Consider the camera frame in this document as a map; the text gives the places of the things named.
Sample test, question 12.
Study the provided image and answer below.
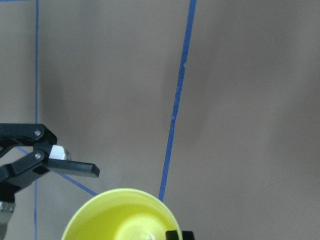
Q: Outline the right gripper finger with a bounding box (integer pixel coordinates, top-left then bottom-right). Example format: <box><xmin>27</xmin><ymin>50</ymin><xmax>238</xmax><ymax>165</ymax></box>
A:
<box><xmin>165</xmin><ymin>230</ymin><xmax>195</xmax><ymax>240</ymax></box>

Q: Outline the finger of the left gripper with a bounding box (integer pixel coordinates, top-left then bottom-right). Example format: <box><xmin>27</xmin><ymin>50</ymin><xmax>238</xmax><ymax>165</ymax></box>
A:
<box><xmin>0</xmin><ymin>123</ymin><xmax>100</xmax><ymax>200</ymax></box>

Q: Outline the yellow plastic cup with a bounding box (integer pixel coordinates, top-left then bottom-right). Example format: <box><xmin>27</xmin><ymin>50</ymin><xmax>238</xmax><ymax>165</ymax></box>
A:
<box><xmin>62</xmin><ymin>188</ymin><xmax>182</xmax><ymax>240</ymax></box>

